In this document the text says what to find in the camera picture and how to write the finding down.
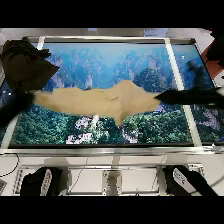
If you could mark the tan shirt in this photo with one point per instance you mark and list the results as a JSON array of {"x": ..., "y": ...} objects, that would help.
[{"x": 93, "y": 100}]

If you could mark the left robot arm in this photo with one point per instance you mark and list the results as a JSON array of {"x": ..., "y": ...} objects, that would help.
[{"x": 13, "y": 105}]

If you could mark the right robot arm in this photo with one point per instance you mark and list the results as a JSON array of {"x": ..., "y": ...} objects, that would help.
[{"x": 193, "y": 96}]

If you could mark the dark brown garment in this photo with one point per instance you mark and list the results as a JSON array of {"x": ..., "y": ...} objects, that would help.
[{"x": 25, "y": 65}]

